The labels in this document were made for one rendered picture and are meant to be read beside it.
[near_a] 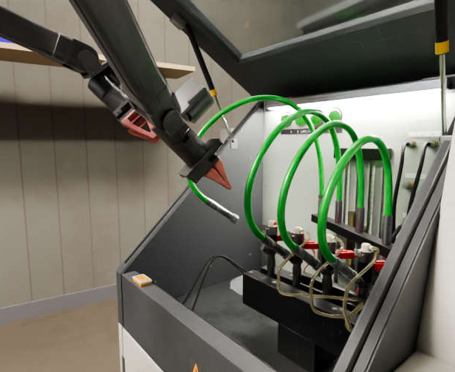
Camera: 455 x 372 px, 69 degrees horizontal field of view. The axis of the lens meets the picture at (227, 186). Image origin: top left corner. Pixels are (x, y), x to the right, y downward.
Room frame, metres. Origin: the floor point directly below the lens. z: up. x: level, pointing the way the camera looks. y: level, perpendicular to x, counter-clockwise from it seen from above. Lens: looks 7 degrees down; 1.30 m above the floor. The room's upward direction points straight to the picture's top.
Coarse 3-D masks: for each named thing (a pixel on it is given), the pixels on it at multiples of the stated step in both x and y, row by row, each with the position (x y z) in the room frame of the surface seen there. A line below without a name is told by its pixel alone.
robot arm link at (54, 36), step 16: (0, 16) 0.68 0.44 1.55; (16, 16) 0.69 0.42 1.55; (0, 32) 0.68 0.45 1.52; (16, 32) 0.70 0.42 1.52; (32, 32) 0.71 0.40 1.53; (48, 32) 0.73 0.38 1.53; (32, 48) 0.72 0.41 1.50; (48, 48) 0.73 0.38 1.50; (64, 48) 0.74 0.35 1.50; (80, 48) 0.76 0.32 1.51; (64, 64) 0.79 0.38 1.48; (80, 64) 0.76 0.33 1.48
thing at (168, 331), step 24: (144, 288) 0.77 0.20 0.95; (144, 312) 0.75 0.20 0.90; (168, 312) 0.66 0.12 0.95; (192, 312) 0.65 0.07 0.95; (144, 336) 0.75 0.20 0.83; (168, 336) 0.66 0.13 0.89; (192, 336) 0.58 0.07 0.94; (216, 336) 0.57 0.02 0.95; (168, 360) 0.66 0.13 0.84; (216, 360) 0.53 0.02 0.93; (240, 360) 0.50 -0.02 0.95
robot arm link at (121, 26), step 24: (72, 0) 0.38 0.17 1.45; (96, 0) 0.38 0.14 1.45; (120, 0) 0.40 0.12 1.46; (96, 24) 0.39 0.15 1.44; (120, 24) 0.42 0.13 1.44; (120, 48) 0.43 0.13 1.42; (144, 48) 0.46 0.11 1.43; (120, 72) 0.47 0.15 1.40; (144, 72) 0.49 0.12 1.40; (144, 96) 0.51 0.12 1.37; (168, 96) 0.54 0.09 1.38
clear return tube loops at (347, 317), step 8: (376, 248) 0.58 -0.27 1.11; (288, 256) 0.64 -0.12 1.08; (376, 256) 0.57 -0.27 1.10; (360, 272) 0.53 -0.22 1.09; (280, 280) 0.62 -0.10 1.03; (312, 280) 0.56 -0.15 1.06; (352, 280) 0.51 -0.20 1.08; (280, 288) 0.61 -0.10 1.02; (288, 296) 0.61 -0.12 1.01; (296, 296) 0.61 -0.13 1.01; (304, 296) 0.61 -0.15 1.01; (312, 296) 0.55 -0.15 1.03; (320, 296) 0.60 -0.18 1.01; (328, 296) 0.59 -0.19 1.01; (336, 296) 0.59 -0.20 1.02; (344, 296) 0.50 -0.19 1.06; (312, 304) 0.55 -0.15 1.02; (344, 304) 0.50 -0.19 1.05; (360, 304) 0.55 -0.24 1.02; (320, 312) 0.55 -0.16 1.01; (344, 312) 0.50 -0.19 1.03; (352, 312) 0.54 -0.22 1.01; (352, 328) 0.49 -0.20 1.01
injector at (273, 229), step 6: (270, 228) 0.77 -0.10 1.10; (276, 228) 0.77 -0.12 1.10; (270, 234) 0.77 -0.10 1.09; (276, 234) 0.77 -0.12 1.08; (276, 240) 0.77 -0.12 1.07; (264, 246) 0.76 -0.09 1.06; (264, 252) 0.77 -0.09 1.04; (270, 252) 0.77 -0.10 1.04; (270, 258) 0.77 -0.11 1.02; (270, 264) 0.77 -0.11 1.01; (270, 270) 0.77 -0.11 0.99; (270, 276) 0.77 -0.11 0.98
